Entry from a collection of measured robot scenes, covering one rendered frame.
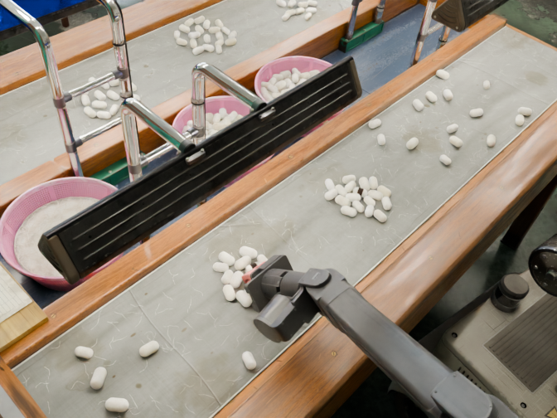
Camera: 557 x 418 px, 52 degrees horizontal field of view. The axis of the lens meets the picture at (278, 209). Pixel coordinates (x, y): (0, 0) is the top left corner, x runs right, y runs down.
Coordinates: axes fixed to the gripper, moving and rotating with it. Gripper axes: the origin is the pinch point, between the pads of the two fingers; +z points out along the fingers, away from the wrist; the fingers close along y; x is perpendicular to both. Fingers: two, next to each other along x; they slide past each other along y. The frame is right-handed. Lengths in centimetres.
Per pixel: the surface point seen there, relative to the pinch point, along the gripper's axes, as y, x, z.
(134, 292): 16.9, -7.3, 11.3
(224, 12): -66, -49, 60
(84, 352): 31.1, -5.5, 6.3
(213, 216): -5.8, -10.8, 11.7
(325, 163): -38.2, -6.0, 10.2
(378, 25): -103, -25, 36
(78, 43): -20, -57, 66
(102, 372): 31.2, -2.1, 2.1
